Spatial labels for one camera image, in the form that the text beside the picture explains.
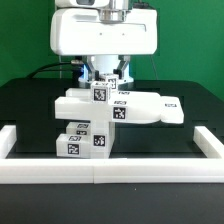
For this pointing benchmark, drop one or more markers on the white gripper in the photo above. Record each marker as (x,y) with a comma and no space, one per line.
(77,31)

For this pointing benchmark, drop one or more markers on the white chair back frame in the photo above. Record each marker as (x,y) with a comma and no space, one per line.
(123,107)

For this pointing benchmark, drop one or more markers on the white chair seat part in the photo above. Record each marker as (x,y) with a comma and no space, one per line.
(102,130)

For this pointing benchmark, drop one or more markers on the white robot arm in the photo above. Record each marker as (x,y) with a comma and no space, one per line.
(115,12)

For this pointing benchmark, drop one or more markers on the white left fence block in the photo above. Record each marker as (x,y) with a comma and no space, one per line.
(7,140)

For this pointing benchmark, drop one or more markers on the white fence block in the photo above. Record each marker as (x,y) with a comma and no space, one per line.
(7,140)
(208,143)

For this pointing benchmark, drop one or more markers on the white front fence bar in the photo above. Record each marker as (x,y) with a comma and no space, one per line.
(96,171)

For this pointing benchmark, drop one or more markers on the white right fence block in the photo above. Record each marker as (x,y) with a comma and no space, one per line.
(208,143)

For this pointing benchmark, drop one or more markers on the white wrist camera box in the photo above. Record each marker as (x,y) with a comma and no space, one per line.
(82,3)

